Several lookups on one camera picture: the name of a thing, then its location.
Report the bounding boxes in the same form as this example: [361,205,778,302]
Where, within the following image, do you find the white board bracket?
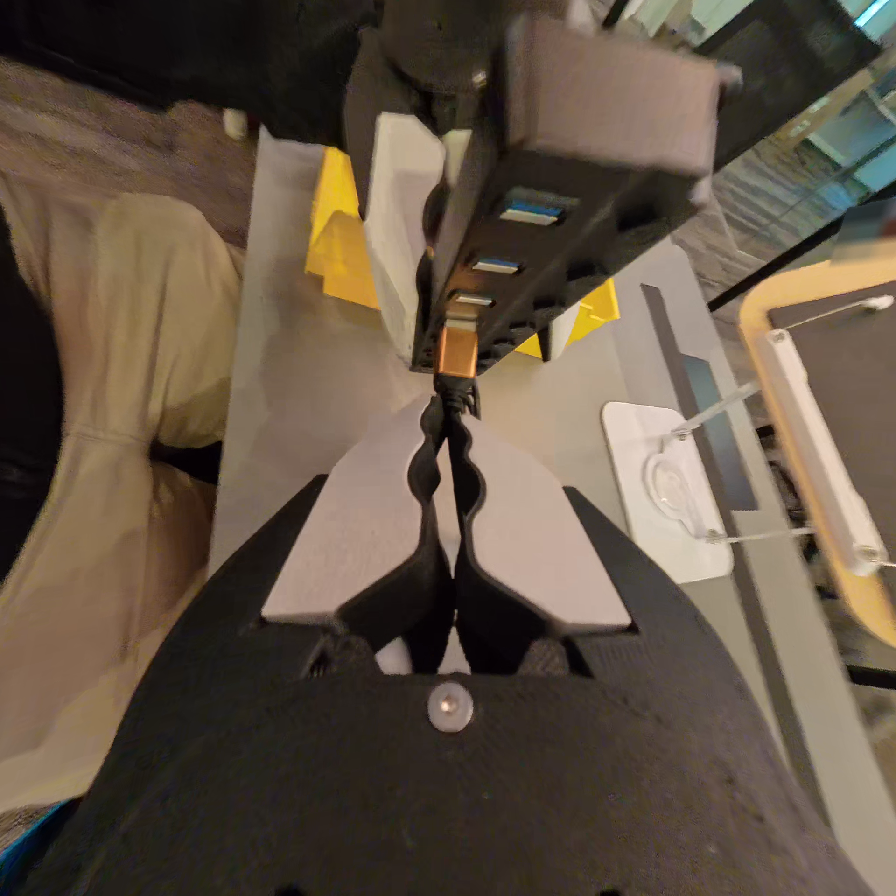
[765,328,886,578]

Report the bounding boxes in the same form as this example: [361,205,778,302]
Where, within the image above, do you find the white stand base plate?
[601,400,735,585]

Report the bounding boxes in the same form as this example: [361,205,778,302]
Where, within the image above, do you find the clear acrylic support rod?
[673,380,763,441]
[706,526,819,547]

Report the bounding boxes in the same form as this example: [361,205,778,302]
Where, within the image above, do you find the yellow plastic bin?
[304,147,620,356]

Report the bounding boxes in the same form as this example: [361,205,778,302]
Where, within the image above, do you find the black usb hub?
[412,17,743,377]

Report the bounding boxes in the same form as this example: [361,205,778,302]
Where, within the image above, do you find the person's beige clothing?
[0,171,247,813]

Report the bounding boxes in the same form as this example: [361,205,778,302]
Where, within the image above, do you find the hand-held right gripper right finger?
[448,416,637,631]

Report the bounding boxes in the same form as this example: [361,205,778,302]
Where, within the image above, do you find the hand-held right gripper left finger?
[261,401,443,629]

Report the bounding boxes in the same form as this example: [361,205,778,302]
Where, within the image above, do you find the black usb cable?
[420,318,485,550]

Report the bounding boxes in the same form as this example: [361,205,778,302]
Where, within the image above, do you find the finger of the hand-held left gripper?
[542,308,583,363]
[363,112,477,370]

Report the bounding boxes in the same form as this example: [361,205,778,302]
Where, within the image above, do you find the wooden-framed dark board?
[738,259,896,648]

